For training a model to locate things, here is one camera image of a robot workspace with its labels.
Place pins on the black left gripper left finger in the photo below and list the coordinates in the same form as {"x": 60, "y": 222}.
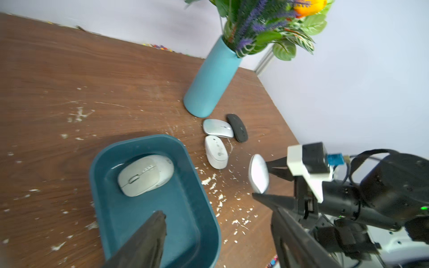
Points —
{"x": 145, "y": 248}

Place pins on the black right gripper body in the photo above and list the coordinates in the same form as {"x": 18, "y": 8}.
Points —
{"x": 339, "y": 223}

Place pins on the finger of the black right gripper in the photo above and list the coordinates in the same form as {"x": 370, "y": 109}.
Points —
{"x": 280, "y": 169}
{"x": 277, "y": 202}

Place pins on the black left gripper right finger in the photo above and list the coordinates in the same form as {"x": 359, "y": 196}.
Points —
{"x": 295, "y": 247}

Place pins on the white slim mouse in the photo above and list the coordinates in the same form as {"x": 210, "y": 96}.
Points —
{"x": 258, "y": 174}

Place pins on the teal plastic storage box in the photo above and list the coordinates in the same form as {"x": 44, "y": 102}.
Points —
{"x": 193, "y": 236}

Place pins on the black mouse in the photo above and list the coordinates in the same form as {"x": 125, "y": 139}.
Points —
{"x": 238, "y": 127}

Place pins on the small white mouse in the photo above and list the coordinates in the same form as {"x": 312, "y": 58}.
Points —
{"x": 216, "y": 152}

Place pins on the large white grey mouse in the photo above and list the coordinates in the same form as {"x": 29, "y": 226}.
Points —
{"x": 145, "y": 174}

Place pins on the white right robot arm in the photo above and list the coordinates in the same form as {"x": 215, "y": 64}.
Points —
{"x": 395, "y": 185}

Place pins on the silver flat mouse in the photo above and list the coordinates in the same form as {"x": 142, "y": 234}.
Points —
{"x": 219, "y": 128}

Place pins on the teal ceramic vase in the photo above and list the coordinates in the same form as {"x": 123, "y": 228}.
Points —
{"x": 212, "y": 80}

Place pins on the artificial plant bouquet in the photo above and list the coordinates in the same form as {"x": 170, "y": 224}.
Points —
{"x": 285, "y": 25}

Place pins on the colourful bead strip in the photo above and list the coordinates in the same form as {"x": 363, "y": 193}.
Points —
{"x": 159, "y": 47}

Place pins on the aluminium frame post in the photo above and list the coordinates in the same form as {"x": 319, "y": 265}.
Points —
{"x": 265, "y": 61}

